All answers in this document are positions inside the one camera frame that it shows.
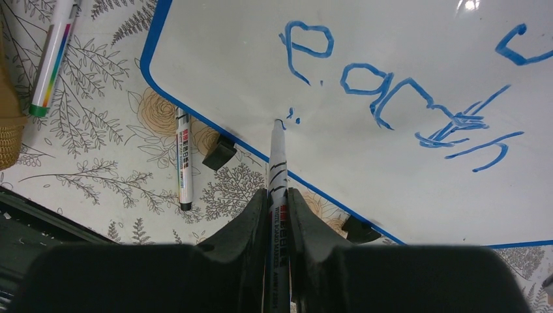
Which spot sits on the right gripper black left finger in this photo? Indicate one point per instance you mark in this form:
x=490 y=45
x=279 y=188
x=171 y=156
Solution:
x=223 y=273

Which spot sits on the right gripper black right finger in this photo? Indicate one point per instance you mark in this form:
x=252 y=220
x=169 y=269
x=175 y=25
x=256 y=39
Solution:
x=330 y=274

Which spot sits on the blue-capped marker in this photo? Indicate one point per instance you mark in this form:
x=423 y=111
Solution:
x=277 y=272

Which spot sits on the blue-framed whiteboard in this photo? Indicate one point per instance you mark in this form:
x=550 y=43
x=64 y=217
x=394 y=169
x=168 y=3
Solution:
x=430 y=119

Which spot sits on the black-capped marker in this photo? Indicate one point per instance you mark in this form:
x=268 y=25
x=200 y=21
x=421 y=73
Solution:
x=184 y=168

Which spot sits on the green-capped marker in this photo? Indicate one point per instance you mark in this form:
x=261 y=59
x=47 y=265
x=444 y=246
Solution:
x=58 y=35

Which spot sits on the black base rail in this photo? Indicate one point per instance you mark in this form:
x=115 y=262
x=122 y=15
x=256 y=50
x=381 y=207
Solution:
x=27 y=230

